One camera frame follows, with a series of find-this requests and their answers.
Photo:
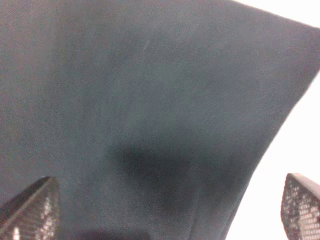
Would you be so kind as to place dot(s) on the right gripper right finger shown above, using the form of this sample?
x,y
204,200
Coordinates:
x,y
300,208

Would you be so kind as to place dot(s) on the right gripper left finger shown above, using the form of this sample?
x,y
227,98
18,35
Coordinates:
x,y
33,214

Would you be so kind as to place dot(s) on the black short sleeve shirt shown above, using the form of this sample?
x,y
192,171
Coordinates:
x,y
152,114

